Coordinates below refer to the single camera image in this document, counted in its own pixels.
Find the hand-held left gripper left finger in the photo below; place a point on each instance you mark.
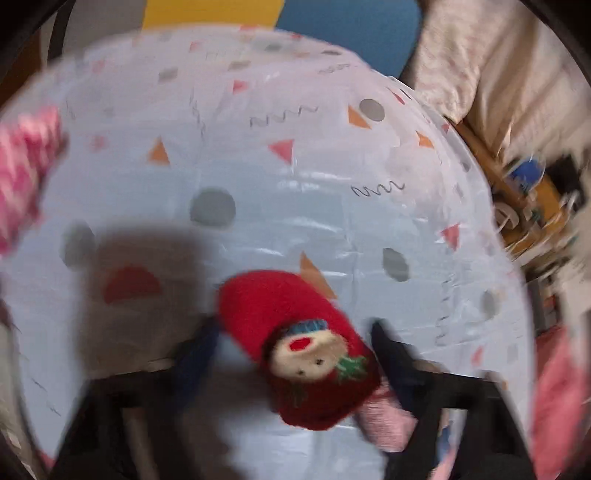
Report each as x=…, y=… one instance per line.
x=194, y=360

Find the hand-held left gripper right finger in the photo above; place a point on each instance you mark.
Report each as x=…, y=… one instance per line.
x=392, y=360

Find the grey yellow blue chair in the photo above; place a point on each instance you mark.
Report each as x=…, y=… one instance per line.
x=346, y=27

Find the red santa plush toy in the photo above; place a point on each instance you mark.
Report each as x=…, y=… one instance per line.
x=258, y=304

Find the pink knit cloth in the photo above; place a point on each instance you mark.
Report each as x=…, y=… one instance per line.
x=383, y=420

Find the wooden side table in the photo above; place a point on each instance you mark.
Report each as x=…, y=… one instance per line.
x=540, y=198

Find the pink spotted plush toy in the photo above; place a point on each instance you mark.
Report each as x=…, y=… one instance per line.
x=23, y=184

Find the blue folding chair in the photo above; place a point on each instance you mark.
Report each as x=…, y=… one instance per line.
x=526, y=173

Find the pink fabric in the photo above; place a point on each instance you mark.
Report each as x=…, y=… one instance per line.
x=561, y=397

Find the patterned cream curtain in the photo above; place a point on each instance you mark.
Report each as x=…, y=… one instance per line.
x=508, y=69

